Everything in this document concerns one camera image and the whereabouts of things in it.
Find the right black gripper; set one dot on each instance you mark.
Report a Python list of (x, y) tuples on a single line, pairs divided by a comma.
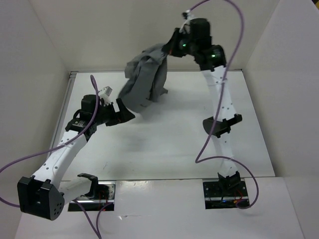
[(171, 46)]

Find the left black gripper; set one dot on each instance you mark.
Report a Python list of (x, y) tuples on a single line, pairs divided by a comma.
[(123, 115)]

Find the grey pleated skirt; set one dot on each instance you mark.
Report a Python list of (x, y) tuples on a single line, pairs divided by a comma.
[(146, 75)]

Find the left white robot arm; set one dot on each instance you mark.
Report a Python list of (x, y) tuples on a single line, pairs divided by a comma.
[(42, 194)]

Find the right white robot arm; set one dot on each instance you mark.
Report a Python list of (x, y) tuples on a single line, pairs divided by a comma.
[(213, 66)]

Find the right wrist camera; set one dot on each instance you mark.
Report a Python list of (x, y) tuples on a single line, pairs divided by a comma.
[(187, 16)]

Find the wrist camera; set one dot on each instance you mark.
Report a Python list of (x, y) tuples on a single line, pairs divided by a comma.
[(104, 95), (187, 16)]

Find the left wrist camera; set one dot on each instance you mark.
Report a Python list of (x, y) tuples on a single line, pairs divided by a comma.
[(104, 95)]

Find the aluminium table edge rail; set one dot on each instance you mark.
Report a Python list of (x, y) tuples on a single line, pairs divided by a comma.
[(63, 110)]

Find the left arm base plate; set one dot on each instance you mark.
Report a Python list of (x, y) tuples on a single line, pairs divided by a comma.
[(104, 199)]

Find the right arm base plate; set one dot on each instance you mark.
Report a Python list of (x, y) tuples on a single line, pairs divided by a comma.
[(225, 193)]

